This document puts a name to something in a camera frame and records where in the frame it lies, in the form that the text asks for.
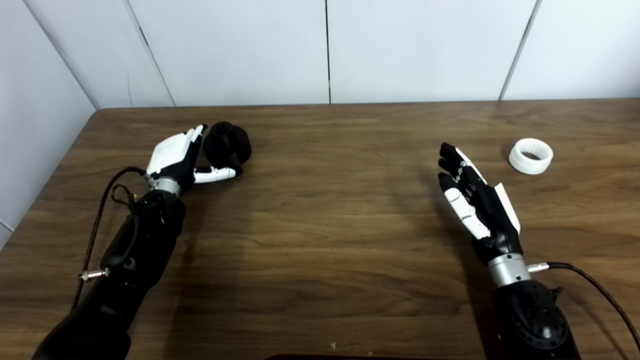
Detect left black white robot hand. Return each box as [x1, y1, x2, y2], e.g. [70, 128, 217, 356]
[145, 124, 244, 193]

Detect white toothed plastic ring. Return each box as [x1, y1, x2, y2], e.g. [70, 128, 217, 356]
[508, 138, 554, 175]

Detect round black plastic part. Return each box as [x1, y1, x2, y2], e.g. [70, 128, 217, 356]
[202, 121, 252, 171]

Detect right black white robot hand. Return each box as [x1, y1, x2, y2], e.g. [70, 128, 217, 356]
[437, 142, 523, 265]

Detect thin left forearm wires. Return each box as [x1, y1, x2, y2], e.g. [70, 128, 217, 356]
[111, 184, 142, 217]

